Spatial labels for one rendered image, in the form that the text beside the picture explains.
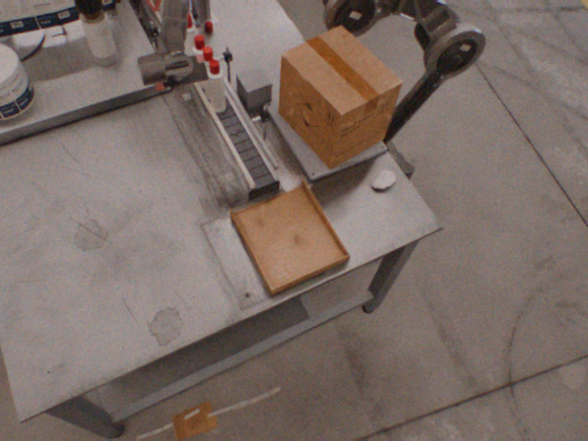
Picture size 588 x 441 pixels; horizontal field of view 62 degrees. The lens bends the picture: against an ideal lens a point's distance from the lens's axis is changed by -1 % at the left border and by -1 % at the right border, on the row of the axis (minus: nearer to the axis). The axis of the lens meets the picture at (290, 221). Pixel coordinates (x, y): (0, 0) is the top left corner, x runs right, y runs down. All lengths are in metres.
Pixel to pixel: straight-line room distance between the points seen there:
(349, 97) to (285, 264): 0.52
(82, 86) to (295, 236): 0.93
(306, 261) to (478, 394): 1.19
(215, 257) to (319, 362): 0.93
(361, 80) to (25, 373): 1.24
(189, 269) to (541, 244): 1.91
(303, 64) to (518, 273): 1.62
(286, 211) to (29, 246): 0.78
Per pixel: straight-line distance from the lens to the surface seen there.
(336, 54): 1.62
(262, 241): 1.52
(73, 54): 2.06
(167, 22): 1.26
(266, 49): 2.05
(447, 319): 2.46
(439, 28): 1.99
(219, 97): 1.70
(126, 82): 1.91
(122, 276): 1.53
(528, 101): 3.44
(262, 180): 1.58
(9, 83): 1.84
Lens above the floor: 2.19
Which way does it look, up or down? 60 degrees down
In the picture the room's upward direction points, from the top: 6 degrees clockwise
